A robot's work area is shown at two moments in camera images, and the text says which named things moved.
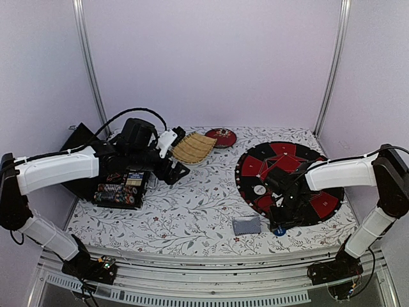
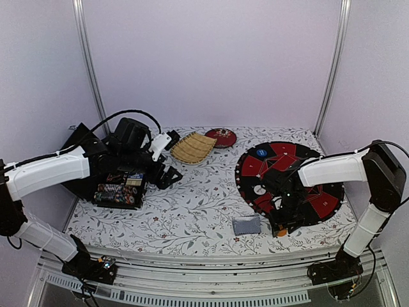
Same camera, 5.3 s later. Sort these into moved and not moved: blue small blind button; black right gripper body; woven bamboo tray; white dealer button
Moved: blue small blind button
Not moved: woven bamboo tray; black right gripper body; white dealer button
